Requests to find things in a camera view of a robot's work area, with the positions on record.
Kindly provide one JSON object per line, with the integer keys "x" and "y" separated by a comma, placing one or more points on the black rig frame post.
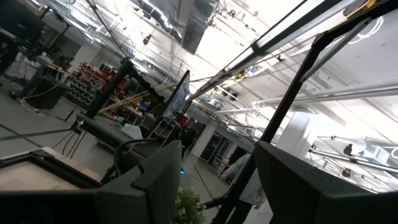
{"x": 286, "y": 102}

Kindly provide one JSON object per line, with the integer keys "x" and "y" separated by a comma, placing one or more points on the black workbench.
{"x": 105, "y": 132}

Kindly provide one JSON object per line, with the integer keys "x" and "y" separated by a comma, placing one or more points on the green potted plant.
{"x": 188, "y": 207}

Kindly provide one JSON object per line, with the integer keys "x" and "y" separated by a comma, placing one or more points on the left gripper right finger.
{"x": 304, "y": 196}

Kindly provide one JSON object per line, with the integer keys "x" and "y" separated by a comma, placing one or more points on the black round pillar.
{"x": 109, "y": 88}

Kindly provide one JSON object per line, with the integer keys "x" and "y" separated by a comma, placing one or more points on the storage bin shelf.
{"x": 87, "y": 84}

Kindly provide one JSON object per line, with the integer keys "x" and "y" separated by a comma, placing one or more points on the tilted flat screen monitor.
{"x": 178, "y": 98}

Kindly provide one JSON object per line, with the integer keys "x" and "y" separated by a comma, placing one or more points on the person beside plant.
{"x": 248, "y": 183}

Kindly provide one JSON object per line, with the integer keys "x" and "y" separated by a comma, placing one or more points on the silver ceiling air duct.
{"x": 199, "y": 25}

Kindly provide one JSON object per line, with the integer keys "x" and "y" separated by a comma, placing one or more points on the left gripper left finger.
{"x": 152, "y": 193}

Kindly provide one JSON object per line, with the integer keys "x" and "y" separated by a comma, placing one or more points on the black table edge frame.
{"x": 59, "y": 166}

